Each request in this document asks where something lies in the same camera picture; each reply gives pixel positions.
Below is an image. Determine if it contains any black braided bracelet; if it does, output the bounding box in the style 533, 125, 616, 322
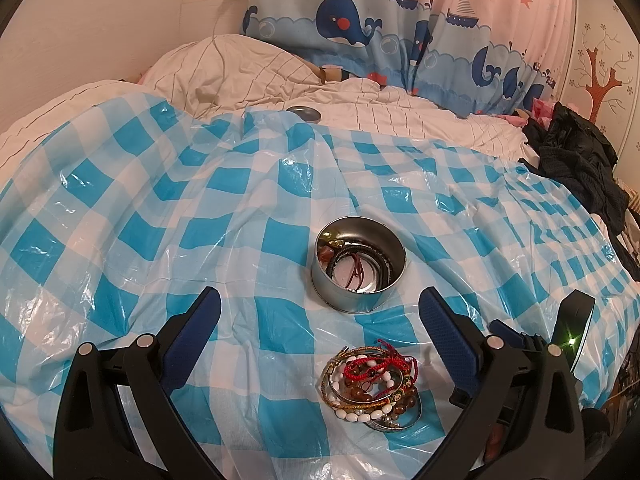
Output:
327, 246, 397, 292

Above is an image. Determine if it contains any dark red cord bracelet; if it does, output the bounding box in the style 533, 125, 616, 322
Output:
344, 255, 372, 292

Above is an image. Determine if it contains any round metal tin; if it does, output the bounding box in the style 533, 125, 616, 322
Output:
311, 216, 407, 313

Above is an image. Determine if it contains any round metal tin lid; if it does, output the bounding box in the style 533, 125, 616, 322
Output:
286, 106, 322, 124

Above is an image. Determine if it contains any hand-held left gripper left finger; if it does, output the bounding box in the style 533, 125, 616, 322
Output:
52, 286, 222, 480

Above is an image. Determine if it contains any white striped duvet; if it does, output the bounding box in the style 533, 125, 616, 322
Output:
0, 35, 541, 181

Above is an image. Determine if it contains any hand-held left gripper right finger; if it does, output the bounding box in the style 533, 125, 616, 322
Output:
419, 286, 586, 480

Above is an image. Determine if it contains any whale print curtain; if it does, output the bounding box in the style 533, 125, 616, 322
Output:
242, 0, 576, 117

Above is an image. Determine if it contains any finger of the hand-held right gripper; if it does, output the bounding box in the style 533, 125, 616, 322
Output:
489, 319, 548, 353

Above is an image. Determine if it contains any pile of beaded bracelets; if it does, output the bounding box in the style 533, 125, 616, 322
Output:
320, 339, 423, 431

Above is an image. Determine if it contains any blue checkered plastic sheet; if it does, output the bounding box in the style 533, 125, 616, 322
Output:
0, 95, 636, 480

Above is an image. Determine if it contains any orange tree wall sticker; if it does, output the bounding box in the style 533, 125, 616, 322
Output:
575, 22, 627, 126

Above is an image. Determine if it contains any dark clothing pile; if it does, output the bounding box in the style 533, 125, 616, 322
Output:
520, 102, 631, 241

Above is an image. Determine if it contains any pink cloth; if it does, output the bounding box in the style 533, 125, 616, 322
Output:
495, 97, 557, 132

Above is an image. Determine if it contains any white charging cable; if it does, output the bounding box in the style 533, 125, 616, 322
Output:
207, 0, 237, 106

